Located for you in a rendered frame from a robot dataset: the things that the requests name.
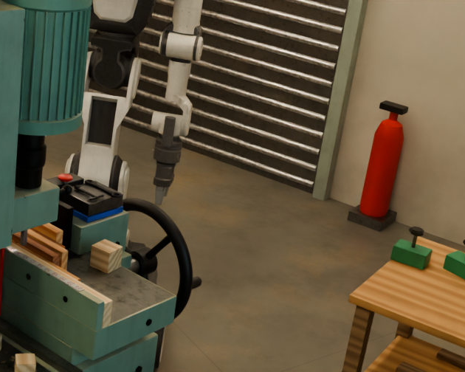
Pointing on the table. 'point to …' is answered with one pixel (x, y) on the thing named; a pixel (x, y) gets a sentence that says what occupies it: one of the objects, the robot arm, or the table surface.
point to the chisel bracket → (35, 206)
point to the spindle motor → (53, 65)
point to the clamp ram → (65, 222)
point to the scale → (45, 269)
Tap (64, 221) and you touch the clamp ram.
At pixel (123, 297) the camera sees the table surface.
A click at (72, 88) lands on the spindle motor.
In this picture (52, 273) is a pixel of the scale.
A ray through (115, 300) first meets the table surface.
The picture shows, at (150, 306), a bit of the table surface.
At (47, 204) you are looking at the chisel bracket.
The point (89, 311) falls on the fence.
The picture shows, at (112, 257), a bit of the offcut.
